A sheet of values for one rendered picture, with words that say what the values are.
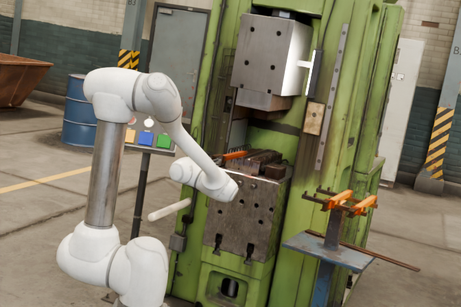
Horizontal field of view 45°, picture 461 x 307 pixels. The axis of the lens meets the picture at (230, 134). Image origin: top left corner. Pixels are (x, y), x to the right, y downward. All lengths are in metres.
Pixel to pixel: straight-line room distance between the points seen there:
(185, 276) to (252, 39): 1.50
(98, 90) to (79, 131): 5.58
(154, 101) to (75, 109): 5.66
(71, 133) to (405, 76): 4.58
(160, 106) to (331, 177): 1.49
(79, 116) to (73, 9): 3.74
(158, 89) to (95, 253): 0.61
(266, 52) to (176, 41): 6.78
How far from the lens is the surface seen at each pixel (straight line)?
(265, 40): 3.02
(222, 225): 3.13
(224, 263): 3.18
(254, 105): 3.03
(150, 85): 1.80
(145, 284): 1.95
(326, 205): 2.55
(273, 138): 3.51
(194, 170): 2.30
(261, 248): 3.08
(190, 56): 9.62
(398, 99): 8.15
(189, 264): 3.51
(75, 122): 7.48
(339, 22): 3.07
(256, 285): 3.16
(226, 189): 2.25
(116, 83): 1.87
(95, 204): 1.97
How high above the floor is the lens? 1.57
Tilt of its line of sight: 9 degrees down
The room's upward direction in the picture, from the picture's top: 10 degrees clockwise
